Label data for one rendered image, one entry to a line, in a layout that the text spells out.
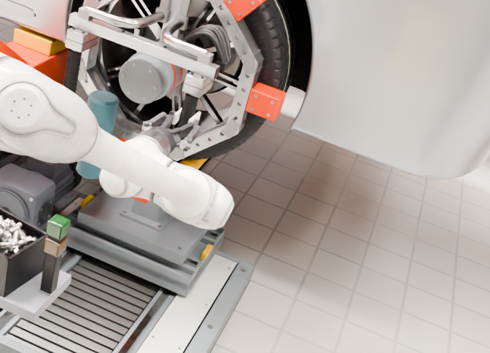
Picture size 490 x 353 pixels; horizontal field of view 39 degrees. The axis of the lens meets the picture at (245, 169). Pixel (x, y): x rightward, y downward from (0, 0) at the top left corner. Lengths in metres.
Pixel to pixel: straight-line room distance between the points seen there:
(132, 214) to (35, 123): 1.55
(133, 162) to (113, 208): 1.24
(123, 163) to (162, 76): 0.69
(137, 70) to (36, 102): 1.00
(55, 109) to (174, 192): 0.46
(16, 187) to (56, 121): 1.27
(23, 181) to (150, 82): 0.56
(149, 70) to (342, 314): 1.28
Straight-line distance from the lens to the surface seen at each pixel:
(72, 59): 1.91
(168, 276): 2.38
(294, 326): 2.58
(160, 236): 2.41
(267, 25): 2.00
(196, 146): 2.09
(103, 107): 2.03
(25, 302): 1.74
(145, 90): 1.93
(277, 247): 2.94
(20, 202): 2.20
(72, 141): 1.00
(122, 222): 2.44
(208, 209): 1.47
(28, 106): 0.94
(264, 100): 1.97
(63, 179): 2.37
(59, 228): 1.63
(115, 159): 1.24
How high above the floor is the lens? 1.61
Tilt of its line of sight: 28 degrees down
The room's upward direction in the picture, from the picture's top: 17 degrees clockwise
